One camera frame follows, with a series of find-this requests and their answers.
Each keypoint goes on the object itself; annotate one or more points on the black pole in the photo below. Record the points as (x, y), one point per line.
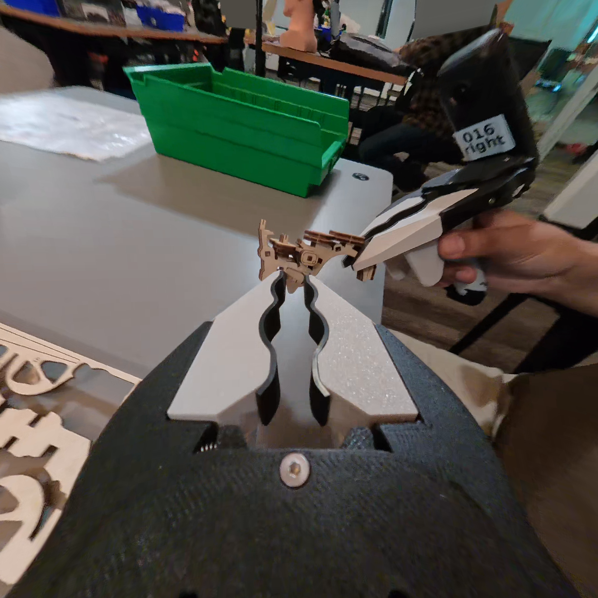
(259, 37)

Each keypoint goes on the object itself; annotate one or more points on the laser-cut wooden puzzle sheet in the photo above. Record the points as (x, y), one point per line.
(28, 444)

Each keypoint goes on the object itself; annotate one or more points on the wooden table with clutter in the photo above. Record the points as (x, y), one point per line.
(336, 65)

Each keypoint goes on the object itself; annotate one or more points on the small wooden puzzle model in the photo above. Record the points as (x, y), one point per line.
(303, 257)

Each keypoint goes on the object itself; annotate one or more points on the person's olive clothing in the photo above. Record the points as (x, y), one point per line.
(556, 467)

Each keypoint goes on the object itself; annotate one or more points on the blue storage bin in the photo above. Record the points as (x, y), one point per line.
(35, 5)
(161, 18)

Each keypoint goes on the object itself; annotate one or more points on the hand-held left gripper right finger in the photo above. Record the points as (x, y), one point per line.
(364, 373)

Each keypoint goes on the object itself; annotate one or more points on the green plastic bin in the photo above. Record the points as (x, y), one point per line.
(243, 121)

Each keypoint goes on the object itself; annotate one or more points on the black bag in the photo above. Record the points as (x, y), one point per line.
(369, 46)

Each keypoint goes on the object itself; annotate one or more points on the clear plastic sheet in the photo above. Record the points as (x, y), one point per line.
(70, 124)

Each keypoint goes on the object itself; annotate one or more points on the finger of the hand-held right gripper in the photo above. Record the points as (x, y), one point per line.
(406, 238)
(397, 212)

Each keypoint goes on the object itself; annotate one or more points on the grey desk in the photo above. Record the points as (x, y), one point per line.
(140, 233)

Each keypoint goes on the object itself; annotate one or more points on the person's beige pants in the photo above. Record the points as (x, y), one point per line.
(448, 373)

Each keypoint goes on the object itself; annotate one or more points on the long wooden table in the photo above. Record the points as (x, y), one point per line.
(117, 30)

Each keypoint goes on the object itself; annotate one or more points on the pink mannequin head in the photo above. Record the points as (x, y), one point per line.
(299, 28)

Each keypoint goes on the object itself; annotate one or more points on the person's right hand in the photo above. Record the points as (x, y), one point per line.
(523, 252)

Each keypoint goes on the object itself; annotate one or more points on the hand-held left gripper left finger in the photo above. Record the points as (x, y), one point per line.
(224, 369)

